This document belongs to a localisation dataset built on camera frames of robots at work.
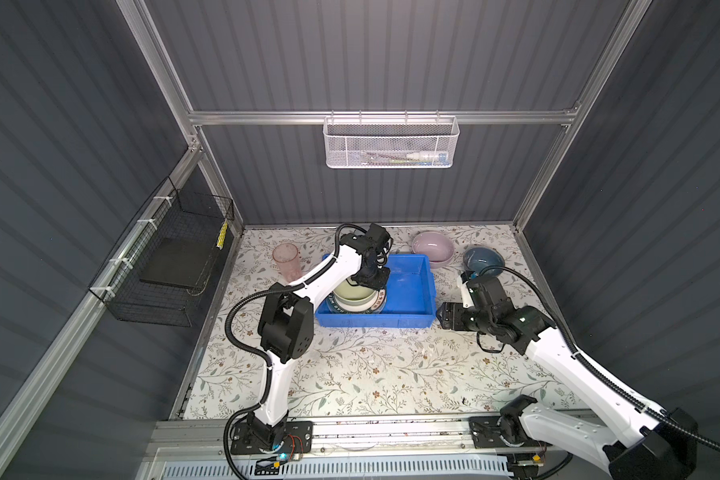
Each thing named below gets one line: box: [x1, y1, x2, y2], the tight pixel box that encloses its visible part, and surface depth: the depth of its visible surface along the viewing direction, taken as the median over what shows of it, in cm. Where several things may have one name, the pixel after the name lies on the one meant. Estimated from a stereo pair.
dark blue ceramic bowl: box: [464, 247, 505, 276], surface depth 107 cm
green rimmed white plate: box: [326, 288, 386, 315], surface depth 94 cm
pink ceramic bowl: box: [412, 231, 455, 268], surface depth 113 cm
